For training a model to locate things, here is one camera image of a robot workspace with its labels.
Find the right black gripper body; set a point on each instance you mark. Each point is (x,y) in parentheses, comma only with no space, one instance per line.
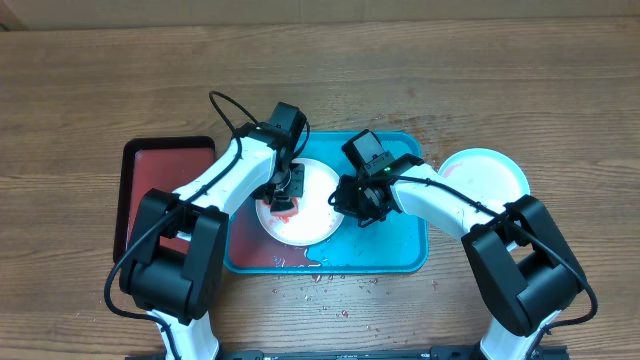
(360,203)

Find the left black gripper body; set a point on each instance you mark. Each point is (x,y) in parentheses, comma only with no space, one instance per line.
(283,186)

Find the white plate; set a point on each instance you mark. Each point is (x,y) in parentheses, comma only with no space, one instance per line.
(312,219)

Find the light blue rimmed plate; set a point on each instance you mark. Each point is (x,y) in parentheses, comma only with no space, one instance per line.
(486,172)

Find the green and orange sponge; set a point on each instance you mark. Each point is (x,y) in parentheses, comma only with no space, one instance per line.
(284,209)

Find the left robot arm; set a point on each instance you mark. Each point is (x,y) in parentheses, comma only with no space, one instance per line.
(171,268)

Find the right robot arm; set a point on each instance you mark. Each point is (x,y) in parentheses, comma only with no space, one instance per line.
(527,275)

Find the teal plastic tray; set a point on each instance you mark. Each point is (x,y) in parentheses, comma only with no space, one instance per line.
(397,245)

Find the red and black tray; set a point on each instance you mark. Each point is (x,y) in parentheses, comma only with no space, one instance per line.
(164,163)

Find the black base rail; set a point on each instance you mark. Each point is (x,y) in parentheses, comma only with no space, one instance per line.
(457,352)

